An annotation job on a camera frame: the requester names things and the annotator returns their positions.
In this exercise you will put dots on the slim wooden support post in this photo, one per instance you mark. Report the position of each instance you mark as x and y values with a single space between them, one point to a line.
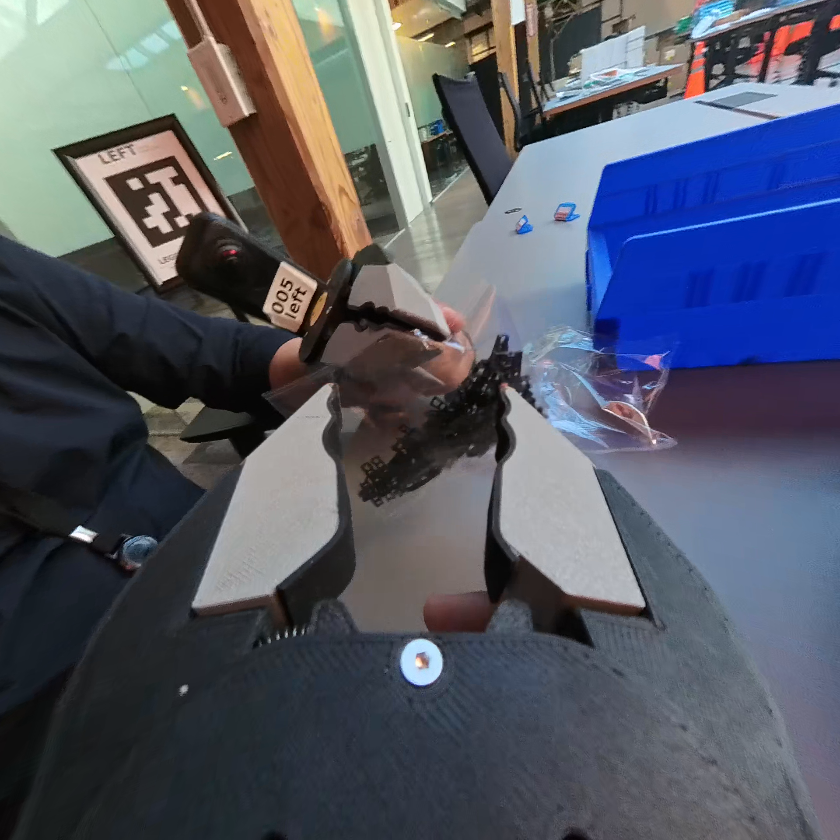
504 72

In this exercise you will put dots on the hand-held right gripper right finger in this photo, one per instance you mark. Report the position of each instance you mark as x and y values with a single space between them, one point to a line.
564 525

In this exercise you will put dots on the black mesh office chair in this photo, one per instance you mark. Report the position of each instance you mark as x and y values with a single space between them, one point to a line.
472 138

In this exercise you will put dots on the orange traffic cone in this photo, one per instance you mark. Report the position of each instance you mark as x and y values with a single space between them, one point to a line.
697 69

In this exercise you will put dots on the round metal badge reel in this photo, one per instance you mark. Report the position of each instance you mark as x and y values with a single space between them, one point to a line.
139 552

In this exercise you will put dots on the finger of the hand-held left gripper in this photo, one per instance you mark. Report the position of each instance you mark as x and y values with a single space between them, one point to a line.
380 358
394 295

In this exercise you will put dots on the clear plastic lego bag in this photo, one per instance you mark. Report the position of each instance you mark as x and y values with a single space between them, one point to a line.
604 394

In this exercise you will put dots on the person's right hand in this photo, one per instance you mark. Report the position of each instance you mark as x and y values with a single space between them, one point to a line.
456 610

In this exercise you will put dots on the framed marker sign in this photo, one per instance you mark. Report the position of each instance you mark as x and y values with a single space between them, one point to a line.
151 197

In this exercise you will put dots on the stack of white boxes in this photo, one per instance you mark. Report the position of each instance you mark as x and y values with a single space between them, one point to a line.
610 52

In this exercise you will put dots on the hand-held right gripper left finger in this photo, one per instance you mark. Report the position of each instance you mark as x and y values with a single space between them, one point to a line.
275 512

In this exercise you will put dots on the person's left forearm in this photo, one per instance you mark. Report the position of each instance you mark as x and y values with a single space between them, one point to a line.
131 328

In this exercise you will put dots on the small blue red plastic case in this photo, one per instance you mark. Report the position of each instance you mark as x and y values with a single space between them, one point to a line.
565 212

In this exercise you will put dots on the blue plastic bin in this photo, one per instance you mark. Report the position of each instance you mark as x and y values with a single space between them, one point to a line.
722 262

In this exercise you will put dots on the bag of black lego pieces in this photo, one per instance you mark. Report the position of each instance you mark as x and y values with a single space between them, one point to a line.
453 420

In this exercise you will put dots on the grey electrical box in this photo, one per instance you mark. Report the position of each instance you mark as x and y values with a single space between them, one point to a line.
220 82

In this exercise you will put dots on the person's left hand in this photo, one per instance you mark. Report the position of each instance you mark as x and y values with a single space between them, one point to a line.
394 397

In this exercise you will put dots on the black metal workbench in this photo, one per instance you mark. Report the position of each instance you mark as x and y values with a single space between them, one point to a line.
768 39

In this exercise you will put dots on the long wooden work table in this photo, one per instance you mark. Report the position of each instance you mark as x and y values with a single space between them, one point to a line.
610 85

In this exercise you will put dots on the person's dark clothed body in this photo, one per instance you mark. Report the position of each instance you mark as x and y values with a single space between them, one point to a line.
52 630

